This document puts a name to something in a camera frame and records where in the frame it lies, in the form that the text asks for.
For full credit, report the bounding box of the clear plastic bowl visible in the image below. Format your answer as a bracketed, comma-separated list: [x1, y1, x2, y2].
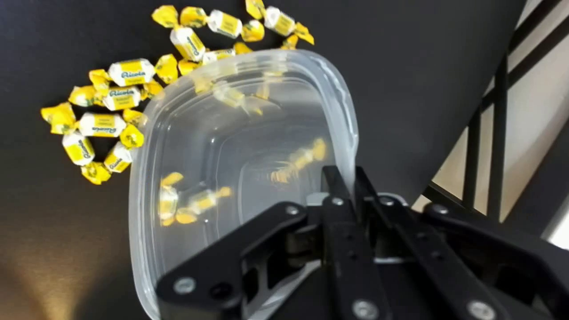
[127, 47, 362, 320]

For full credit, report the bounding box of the round black table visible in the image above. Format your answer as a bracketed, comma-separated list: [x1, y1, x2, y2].
[0, 0, 527, 320]

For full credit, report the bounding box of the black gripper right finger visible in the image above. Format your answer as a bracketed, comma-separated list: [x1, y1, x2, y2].
[355, 165, 569, 320]

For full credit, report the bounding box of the yellow white wrapped candy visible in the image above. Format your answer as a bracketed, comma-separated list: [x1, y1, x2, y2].
[180, 5, 267, 42]
[152, 3, 211, 63]
[81, 140, 136, 186]
[68, 81, 166, 113]
[40, 101, 148, 149]
[61, 129, 98, 166]
[194, 76, 282, 117]
[269, 136, 330, 184]
[157, 170, 186, 227]
[246, 0, 317, 47]
[177, 184, 235, 225]
[88, 53, 180, 90]

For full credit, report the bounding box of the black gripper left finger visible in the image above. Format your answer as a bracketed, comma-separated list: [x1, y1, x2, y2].
[155, 165, 395, 320]

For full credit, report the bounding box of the black cross-back metal chair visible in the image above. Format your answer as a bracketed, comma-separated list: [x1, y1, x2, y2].
[424, 0, 569, 237]

